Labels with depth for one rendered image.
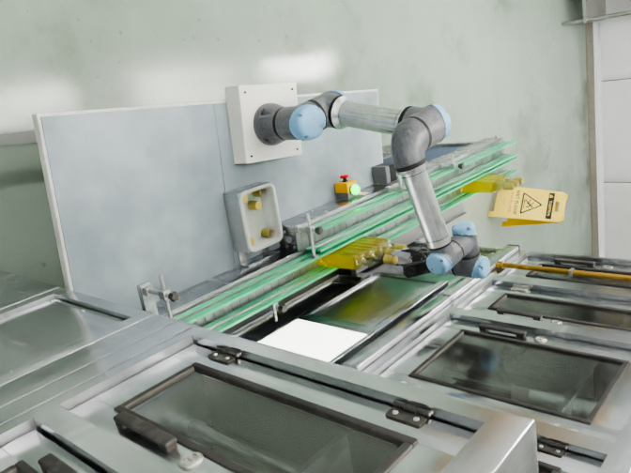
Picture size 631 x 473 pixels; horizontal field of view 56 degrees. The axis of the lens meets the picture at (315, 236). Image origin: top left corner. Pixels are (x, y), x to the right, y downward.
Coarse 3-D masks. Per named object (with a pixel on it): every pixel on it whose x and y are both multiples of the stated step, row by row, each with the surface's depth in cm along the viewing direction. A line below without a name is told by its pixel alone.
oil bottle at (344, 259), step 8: (328, 256) 227; (336, 256) 224; (344, 256) 221; (352, 256) 219; (360, 256) 219; (320, 264) 231; (328, 264) 228; (336, 264) 225; (344, 264) 223; (352, 264) 220; (360, 264) 219
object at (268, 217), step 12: (240, 204) 207; (264, 204) 223; (276, 204) 219; (252, 216) 220; (264, 216) 225; (276, 216) 221; (252, 228) 221; (276, 228) 223; (264, 240) 221; (276, 240) 221
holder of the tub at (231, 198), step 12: (228, 192) 211; (240, 192) 208; (228, 204) 212; (228, 216) 214; (240, 216) 209; (240, 228) 211; (240, 240) 213; (240, 252) 219; (264, 252) 228; (276, 252) 226; (240, 264) 219; (252, 264) 217
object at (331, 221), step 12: (504, 144) 338; (480, 156) 312; (444, 168) 295; (456, 168) 291; (432, 180) 275; (396, 192) 259; (372, 204) 246; (336, 216) 236; (348, 216) 233; (324, 228) 221
